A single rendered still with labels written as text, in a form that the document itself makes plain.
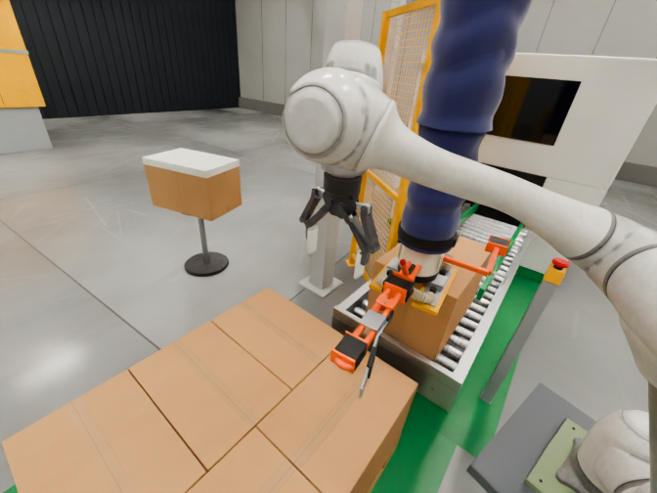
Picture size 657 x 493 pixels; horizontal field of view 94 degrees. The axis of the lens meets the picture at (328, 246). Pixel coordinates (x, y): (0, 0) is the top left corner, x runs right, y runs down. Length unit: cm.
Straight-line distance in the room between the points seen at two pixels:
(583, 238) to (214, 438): 125
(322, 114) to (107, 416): 139
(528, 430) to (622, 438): 32
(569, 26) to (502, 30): 894
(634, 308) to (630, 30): 953
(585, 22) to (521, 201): 945
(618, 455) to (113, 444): 149
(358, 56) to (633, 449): 104
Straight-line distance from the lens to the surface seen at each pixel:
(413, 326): 157
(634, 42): 1002
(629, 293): 62
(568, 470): 128
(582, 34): 997
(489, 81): 106
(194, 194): 258
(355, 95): 38
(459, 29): 105
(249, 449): 133
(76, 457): 150
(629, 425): 113
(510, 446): 129
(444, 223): 117
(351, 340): 90
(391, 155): 41
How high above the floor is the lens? 173
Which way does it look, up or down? 30 degrees down
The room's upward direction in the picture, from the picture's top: 5 degrees clockwise
